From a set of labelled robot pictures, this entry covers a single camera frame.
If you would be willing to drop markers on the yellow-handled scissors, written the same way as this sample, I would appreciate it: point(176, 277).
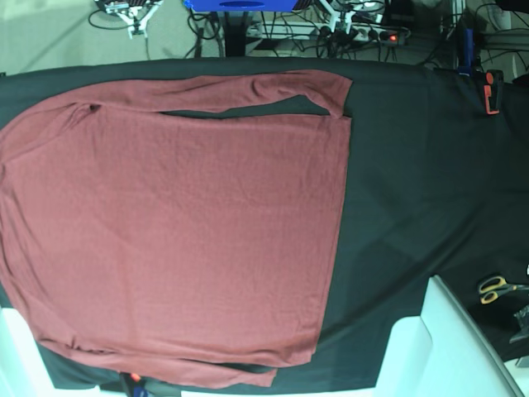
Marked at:
point(495, 287)

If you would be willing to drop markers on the orange black clamp right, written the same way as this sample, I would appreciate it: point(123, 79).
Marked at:
point(493, 91)

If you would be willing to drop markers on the white foam block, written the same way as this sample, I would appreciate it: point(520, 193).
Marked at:
point(442, 352)
point(23, 373)

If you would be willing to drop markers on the red long-sleeve T-shirt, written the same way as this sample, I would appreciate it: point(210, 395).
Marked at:
point(184, 230)

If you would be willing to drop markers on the white power strip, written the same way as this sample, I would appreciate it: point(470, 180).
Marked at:
point(366, 34)

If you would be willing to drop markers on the orange blue clamp bottom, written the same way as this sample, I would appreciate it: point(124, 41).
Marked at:
point(133, 385)

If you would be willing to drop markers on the white foam block left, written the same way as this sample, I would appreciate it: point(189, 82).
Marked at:
point(23, 373)

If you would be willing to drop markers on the black table stand column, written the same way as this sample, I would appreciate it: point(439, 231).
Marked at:
point(235, 26)

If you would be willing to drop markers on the black table cloth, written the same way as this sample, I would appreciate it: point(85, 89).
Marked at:
point(434, 186)

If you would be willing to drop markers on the white foam block right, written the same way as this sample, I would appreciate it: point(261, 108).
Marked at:
point(442, 352)

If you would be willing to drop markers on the blue plastic box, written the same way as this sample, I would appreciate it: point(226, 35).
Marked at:
point(240, 5)

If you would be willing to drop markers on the black crumpled bag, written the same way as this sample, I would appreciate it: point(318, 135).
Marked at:
point(522, 320)

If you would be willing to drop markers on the blue clamp post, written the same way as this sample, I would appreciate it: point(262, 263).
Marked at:
point(465, 51)

